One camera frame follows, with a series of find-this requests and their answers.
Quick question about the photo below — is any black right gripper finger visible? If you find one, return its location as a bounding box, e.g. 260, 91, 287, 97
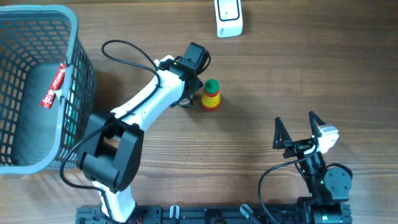
308, 111, 326, 137
272, 117, 292, 149

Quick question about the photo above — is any red yellow sauce bottle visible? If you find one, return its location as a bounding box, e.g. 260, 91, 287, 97
201, 79, 221, 111

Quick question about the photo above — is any red stick packet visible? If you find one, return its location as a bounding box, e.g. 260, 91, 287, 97
40, 63, 67, 109

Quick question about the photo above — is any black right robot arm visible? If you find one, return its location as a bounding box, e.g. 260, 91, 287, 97
273, 111, 353, 224

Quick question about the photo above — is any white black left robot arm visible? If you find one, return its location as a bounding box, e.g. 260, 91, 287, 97
76, 42, 211, 223

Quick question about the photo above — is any white barcode scanner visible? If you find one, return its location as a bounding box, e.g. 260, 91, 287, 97
214, 0, 243, 38

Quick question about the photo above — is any grey plastic mesh basket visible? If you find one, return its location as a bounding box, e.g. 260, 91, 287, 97
1, 5, 96, 175

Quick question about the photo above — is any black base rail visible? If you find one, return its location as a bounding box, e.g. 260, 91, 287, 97
75, 204, 353, 224

